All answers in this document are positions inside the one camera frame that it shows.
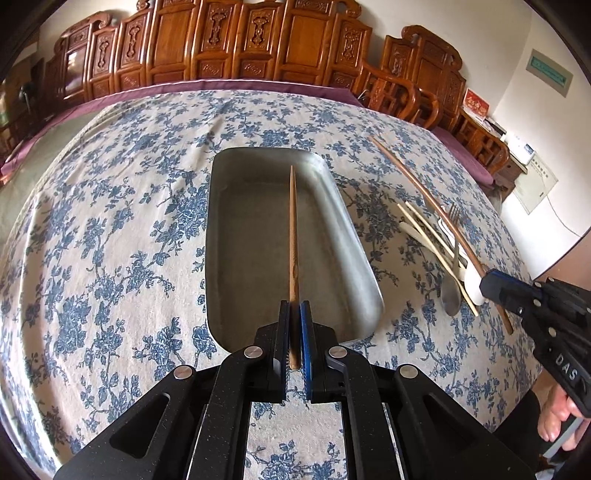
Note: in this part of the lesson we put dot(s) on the white box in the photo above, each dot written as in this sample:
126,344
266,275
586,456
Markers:
524,151

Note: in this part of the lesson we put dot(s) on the red box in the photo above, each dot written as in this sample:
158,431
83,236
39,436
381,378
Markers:
475,105

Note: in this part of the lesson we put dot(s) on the metal fork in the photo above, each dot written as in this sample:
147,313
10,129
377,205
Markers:
455,213

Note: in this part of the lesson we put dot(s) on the carved wooden screen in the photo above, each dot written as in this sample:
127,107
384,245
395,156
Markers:
171,41

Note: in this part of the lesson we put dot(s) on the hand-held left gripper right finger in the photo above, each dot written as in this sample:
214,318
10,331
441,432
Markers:
305,350

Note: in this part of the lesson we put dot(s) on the person's right hand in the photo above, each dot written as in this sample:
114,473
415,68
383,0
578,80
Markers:
556,415

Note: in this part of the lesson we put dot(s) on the metal tray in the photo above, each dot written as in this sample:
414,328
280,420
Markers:
249,240

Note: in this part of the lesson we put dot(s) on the wooden armchair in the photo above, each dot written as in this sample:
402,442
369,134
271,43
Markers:
397,99

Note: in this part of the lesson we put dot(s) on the white wall paper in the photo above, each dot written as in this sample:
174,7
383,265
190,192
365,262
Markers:
538,184

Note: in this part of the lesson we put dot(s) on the carved wooden chair back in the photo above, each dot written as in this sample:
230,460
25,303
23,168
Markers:
429,60

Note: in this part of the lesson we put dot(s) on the green wall sign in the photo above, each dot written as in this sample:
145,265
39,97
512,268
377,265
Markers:
550,73

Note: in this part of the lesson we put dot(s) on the brown wooden chopstick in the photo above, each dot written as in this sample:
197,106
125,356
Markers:
292,230
415,177

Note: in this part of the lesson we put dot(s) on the blue floral tablecloth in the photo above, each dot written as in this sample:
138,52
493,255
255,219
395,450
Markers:
115,230

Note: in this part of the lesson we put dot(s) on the cream chopstick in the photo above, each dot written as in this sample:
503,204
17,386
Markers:
431,226
427,240

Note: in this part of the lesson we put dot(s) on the person's dark clothing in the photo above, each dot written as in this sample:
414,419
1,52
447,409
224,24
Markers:
517,424

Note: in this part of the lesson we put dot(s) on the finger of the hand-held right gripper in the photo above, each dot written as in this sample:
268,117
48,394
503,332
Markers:
505,295

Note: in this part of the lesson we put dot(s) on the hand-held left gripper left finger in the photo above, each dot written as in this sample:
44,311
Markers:
285,350

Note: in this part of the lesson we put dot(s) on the white plastic rice paddle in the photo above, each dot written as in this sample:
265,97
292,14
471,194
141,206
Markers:
473,286

